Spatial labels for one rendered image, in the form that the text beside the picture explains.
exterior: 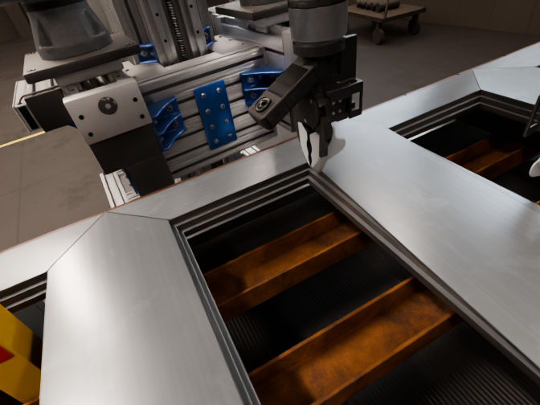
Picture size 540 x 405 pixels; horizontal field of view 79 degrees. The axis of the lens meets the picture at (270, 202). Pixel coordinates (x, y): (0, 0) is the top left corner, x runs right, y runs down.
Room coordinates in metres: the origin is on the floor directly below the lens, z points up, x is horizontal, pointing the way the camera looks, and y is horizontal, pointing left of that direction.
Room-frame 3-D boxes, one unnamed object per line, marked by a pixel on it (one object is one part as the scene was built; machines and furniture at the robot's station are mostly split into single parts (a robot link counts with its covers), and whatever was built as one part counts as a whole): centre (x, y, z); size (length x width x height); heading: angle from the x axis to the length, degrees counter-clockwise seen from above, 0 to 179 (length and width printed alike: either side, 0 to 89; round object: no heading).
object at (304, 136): (0.49, -0.10, 0.89); 0.06 x 0.03 x 0.09; 111
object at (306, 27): (0.47, -0.10, 1.08); 0.08 x 0.08 x 0.05
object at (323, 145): (0.44, -0.09, 0.94); 0.05 x 0.02 x 0.09; 21
